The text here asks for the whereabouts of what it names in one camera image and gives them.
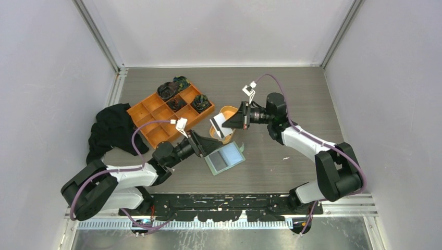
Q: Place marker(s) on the dark rolled sock left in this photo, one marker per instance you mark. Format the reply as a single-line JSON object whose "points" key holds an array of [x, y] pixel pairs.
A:
{"points": [[167, 90]]}

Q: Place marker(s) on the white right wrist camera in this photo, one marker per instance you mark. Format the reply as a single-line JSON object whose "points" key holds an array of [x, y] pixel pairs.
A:
{"points": [[249, 90]]}

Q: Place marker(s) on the green patterned rolled sock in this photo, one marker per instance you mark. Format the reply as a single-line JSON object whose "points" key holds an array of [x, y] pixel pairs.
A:
{"points": [[200, 103]]}

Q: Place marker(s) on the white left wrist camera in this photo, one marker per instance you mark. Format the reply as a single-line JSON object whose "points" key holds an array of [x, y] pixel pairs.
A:
{"points": [[180, 125]]}

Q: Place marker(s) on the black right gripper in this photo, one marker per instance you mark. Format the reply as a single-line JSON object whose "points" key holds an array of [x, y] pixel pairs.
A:
{"points": [[240, 120]]}

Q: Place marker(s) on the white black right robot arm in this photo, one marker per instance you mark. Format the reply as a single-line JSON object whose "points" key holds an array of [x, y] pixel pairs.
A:
{"points": [[337, 171]]}

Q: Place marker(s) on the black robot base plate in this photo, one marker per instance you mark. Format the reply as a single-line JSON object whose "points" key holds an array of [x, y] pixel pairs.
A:
{"points": [[219, 207]]}

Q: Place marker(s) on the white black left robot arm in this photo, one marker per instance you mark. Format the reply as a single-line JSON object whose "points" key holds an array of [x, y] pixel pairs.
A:
{"points": [[99, 187]]}

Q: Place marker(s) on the silver VIP diamond card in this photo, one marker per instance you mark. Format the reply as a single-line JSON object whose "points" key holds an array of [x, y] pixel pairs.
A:
{"points": [[217, 123]]}

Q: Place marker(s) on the black cloth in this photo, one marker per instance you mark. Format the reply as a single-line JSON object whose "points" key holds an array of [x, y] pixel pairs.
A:
{"points": [[113, 128]]}

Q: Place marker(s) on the dark rolled sock centre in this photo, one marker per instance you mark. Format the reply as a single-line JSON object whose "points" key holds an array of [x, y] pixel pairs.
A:
{"points": [[176, 103]]}

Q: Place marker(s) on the aluminium frame rail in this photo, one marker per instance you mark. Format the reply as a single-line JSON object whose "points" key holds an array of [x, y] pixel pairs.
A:
{"points": [[358, 206]]}

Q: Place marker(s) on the green card holder wallet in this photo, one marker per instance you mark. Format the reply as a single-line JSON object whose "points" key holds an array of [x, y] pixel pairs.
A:
{"points": [[232, 154]]}

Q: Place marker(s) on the dark rolled sock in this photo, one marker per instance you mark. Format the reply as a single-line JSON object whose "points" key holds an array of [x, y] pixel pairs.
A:
{"points": [[181, 82], [176, 103], [167, 90]]}

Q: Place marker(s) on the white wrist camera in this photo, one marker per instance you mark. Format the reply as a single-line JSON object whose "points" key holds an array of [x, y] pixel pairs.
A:
{"points": [[249, 90], [180, 125]]}

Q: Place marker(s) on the orange wooden divider box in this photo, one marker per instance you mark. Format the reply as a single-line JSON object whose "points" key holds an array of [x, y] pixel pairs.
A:
{"points": [[154, 108]]}

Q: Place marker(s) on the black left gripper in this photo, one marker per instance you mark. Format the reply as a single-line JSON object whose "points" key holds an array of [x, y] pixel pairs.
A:
{"points": [[201, 145]]}

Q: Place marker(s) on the yellow oval tray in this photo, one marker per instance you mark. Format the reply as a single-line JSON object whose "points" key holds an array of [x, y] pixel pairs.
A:
{"points": [[226, 112]]}

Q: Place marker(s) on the black VIP card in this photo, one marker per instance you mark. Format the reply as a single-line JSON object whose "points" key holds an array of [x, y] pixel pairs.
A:
{"points": [[217, 161]]}

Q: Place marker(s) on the dark rolled sock top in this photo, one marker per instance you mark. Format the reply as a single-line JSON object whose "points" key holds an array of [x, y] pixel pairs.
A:
{"points": [[181, 82]]}

